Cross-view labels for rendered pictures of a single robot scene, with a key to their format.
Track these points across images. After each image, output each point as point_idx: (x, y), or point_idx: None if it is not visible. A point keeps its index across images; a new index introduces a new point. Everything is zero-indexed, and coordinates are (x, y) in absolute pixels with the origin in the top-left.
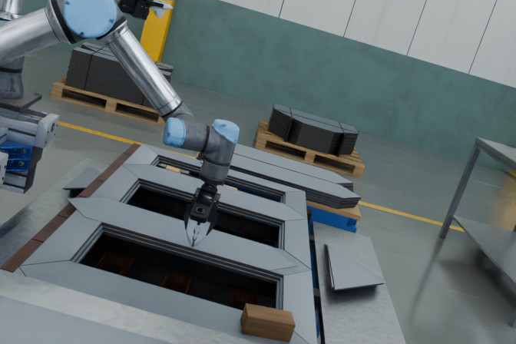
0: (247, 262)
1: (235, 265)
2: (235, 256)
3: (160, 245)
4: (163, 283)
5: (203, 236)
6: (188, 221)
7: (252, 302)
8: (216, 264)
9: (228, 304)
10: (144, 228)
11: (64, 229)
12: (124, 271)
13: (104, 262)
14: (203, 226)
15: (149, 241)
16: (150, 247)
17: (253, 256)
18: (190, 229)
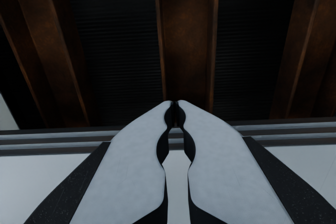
0: (29, 161)
1: (58, 142)
2: (68, 170)
3: (262, 132)
4: (211, 74)
5: (129, 132)
6: (266, 185)
7: (65, 127)
8: (106, 130)
9: (93, 101)
10: (318, 171)
11: None
12: (289, 83)
13: (321, 103)
14: (135, 180)
15: (296, 131)
16: (282, 119)
17: (34, 192)
18: (214, 140)
